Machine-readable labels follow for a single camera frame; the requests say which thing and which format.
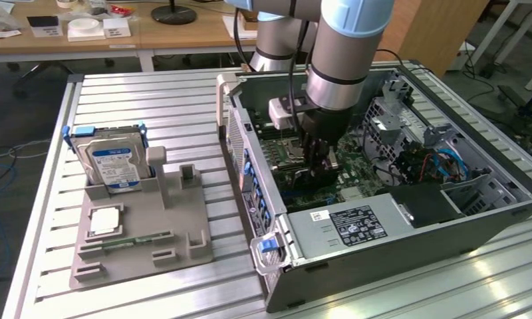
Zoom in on CPU socket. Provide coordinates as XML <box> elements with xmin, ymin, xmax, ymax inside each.
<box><xmin>279</xmin><ymin>138</ymin><xmax>307</xmax><ymax>160</ymax></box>

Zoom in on green motherboard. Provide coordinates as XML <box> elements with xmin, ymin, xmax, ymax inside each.
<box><xmin>252</xmin><ymin>112</ymin><xmax>391</xmax><ymax>213</ymax></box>

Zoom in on silver CPU chip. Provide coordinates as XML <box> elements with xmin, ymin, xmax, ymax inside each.
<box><xmin>91</xmin><ymin>208</ymin><xmax>120</xmax><ymax>233</ymax></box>

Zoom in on blue case release latch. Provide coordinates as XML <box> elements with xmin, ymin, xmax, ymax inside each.
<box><xmin>256</xmin><ymin>238</ymin><xmax>276</xmax><ymax>255</ymax></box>

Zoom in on black plastic shroud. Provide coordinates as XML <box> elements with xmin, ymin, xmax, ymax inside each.
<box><xmin>388</xmin><ymin>181</ymin><xmax>467</xmax><ymax>229</ymax></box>

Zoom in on hard disk with blue caddy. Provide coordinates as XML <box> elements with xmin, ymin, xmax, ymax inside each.
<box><xmin>60</xmin><ymin>122</ymin><xmax>155</xmax><ymax>195</ymax></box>

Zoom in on grey power supply unit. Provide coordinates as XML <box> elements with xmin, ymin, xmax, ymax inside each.
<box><xmin>287</xmin><ymin>193</ymin><xmax>416</xmax><ymax>260</ymax></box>

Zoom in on black office chair base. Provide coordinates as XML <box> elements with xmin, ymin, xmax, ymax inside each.
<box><xmin>7</xmin><ymin>58</ymin><xmax>116</xmax><ymax>100</ymax></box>

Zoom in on blue wire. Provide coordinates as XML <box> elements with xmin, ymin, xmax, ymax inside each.
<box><xmin>426</xmin><ymin>148</ymin><xmax>470</xmax><ymax>182</ymax></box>

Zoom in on white paper stack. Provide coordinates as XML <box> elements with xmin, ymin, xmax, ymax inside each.
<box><xmin>221</xmin><ymin>15</ymin><xmax>259</xmax><ymax>41</ymax></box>

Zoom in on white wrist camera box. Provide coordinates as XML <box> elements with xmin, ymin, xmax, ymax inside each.
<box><xmin>268</xmin><ymin>96</ymin><xmax>309</xmax><ymax>131</ymax></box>

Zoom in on red package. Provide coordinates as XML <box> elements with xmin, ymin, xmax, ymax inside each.
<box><xmin>109</xmin><ymin>3</ymin><xmax>135</xmax><ymax>17</ymax></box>

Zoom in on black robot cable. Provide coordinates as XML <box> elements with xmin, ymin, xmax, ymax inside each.
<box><xmin>287</xmin><ymin>19</ymin><xmax>313</xmax><ymax>134</ymax></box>

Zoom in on green RAM stick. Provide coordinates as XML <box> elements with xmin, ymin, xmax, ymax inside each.
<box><xmin>99</xmin><ymin>234</ymin><xmax>160</xmax><ymax>251</ymax></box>

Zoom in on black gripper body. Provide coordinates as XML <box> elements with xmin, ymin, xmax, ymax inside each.
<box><xmin>297</xmin><ymin>106</ymin><xmax>352</xmax><ymax>146</ymax></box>

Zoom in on white desk frame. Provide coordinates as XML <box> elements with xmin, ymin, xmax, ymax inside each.
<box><xmin>467</xmin><ymin>0</ymin><xmax>532</xmax><ymax>90</ymax></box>

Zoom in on black floor stand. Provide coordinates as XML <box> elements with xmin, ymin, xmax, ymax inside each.
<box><xmin>496</xmin><ymin>59</ymin><xmax>532</xmax><ymax>147</ymax></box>

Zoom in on metal disk bay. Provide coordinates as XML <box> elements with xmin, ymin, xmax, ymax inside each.
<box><xmin>439</xmin><ymin>169</ymin><xmax>523</xmax><ymax>217</ymax></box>

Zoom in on black round lamp base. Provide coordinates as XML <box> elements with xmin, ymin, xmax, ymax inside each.
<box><xmin>149</xmin><ymin>0</ymin><xmax>200</xmax><ymax>25</ymax></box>

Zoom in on wooden office desk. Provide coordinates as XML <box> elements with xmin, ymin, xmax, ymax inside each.
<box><xmin>0</xmin><ymin>0</ymin><xmax>143</xmax><ymax>72</ymax></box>
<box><xmin>139</xmin><ymin>0</ymin><xmax>261</xmax><ymax>72</ymax></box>

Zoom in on wooden cabinet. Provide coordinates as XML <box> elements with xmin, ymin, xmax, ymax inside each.
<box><xmin>372</xmin><ymin>0</ymin><xmax>491</xmax><ymax>77</ymax></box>

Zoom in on open grey PC case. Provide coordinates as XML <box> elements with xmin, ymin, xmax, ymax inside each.
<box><xmin>216</xmin><ymin>62</ymin><xmax>532</xmax><ymax>314</ymax></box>

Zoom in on plain white box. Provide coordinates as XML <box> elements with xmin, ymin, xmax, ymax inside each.
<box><xmin>101</xmin><ymin>17</ymin><xmax>132</xmax><ymax>39</ymax></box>

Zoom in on brown cardboard box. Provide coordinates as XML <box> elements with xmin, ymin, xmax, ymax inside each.
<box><xmin>237</xmin><ymin>6</ymin><xmax>261</xmax><ymax>24</ymax></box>

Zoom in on grey plastic parts rack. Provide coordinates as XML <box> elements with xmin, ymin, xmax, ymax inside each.
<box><xmin>68</xmin><ymin>146</ymin><xmax>216</xmax><ymax>290</ymax></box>

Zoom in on installed RAM stick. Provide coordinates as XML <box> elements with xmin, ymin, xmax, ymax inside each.
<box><xmin>275</xmin><ymin>161</ymin><xmax>309</xmax><ymax>177</ymax></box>

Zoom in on perforated metal drive cage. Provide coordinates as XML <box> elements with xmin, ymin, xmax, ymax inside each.
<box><xmin>365</xmin><ymin>78</ymin><xmax>427</xmax><ymax>160</ymax></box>

